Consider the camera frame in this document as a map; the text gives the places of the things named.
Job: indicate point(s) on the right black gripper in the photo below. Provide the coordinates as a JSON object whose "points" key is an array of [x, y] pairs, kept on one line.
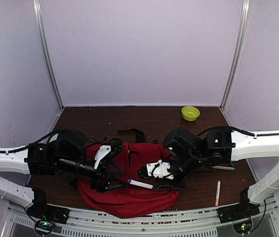
{"points": [[164, 183]]}

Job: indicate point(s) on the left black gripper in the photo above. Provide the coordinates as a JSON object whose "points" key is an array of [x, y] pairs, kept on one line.
{"points": [[101, 183]]}

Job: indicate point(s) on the red backpack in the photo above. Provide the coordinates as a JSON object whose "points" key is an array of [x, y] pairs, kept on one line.
{"points": [[131, 201]]}

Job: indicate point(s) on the purple-capped white marker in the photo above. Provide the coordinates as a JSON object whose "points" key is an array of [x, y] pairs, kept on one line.
{"points": [[140, 184]]}

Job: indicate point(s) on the yellow-capped white marker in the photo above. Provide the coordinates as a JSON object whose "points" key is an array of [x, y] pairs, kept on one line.
{"points": [[224, 168]]}

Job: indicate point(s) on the pink-capped white marker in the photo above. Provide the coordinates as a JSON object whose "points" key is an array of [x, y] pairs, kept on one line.
{"points": [[217, 193]]}

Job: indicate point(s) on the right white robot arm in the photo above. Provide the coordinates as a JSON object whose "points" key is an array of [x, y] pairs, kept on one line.
{"points": [[214, 146]]}

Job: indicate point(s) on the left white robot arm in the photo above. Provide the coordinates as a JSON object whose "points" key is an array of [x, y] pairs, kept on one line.
{"points": [[37, 158]]}

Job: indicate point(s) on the pale green ceramic bowl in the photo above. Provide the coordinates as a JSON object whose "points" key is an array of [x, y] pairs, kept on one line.
{"points": [[53, 138]]}

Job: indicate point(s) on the yellow-green plastic bowl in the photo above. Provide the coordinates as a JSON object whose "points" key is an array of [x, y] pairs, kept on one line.
{"points": [[190, 113]]}

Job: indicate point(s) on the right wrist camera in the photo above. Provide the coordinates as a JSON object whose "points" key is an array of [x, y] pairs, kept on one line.
{"points": [[156, 170]]}

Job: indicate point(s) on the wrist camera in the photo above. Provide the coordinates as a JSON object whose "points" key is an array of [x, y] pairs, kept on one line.
{"points": [[106, 154], [156, 170]]}

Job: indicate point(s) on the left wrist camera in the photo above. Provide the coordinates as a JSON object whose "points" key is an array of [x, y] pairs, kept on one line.
{"points": [[106, 154]]}

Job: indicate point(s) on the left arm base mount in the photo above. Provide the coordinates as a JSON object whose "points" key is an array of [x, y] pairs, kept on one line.
{"points": [[44, 215]]}

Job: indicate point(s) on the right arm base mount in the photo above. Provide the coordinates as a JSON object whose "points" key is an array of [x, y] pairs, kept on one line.
{"points": [[241, 214]]}

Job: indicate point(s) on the left aluminium frame post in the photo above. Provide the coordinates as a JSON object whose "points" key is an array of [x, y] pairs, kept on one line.
{"points": [[45, 51]]}

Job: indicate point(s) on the aluminium frame post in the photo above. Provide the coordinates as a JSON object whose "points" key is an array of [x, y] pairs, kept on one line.
{"points": [[45, 51], [243, 25]]}

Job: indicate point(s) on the right aluminium frame post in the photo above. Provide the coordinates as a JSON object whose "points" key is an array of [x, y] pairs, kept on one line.
{"points": [[243, 25]]}

